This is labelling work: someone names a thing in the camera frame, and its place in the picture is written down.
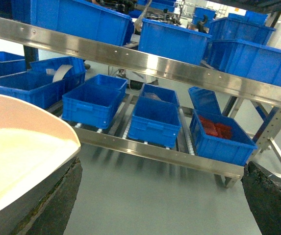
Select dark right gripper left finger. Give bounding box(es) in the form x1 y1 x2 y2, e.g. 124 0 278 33
0 157 82 235

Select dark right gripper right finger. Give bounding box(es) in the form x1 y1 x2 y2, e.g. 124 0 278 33
241 161 281 235

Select beige plastic dustpan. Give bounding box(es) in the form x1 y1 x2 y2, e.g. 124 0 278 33
0 94 80 211

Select stainless steel roller shelf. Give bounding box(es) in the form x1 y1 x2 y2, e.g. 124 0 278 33
0 13 281 188

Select upper shelf blue bin right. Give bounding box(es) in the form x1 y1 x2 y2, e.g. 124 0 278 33
207 39 281 87

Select shelf blue bin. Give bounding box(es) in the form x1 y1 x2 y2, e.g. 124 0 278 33
11 0 134 46
138 19 212 65
207 39 281 87

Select upper shelf blue bin left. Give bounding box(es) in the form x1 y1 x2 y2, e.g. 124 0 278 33
11 0 134 46

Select upper shelf blue bin middle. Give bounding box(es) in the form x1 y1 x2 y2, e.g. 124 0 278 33
138 19 212 65

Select blue bin with red parts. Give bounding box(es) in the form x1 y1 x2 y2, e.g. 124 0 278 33
190 109 257 166

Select red parts in bin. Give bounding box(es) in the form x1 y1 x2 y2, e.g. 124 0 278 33
198 115 232 140

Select blue bin front left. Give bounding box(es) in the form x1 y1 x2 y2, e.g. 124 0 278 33
62 83 122 129

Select tilted blue bin rear right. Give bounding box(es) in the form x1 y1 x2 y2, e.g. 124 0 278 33
188 87 222 115

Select large blue bin far left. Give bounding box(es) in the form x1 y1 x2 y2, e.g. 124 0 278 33
0 56 86 109

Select blue bin rear left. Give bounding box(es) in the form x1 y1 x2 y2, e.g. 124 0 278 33
86 74 128 99

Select blue bin front middle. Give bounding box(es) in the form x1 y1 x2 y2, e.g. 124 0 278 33
128 96 181 148

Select blue bin rear middle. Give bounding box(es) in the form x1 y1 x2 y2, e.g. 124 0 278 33
139 83 179 107

